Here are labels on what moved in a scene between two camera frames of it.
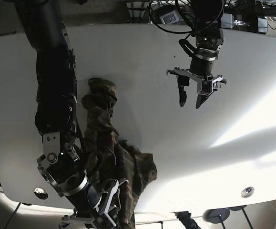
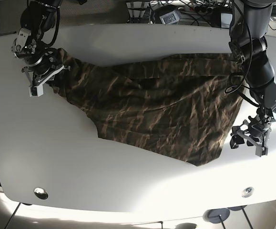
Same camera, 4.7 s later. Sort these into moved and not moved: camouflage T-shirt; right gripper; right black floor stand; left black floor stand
Moved: right gripper; camouflage T-shirt
Not moved: right black floor stand; left black floor stand
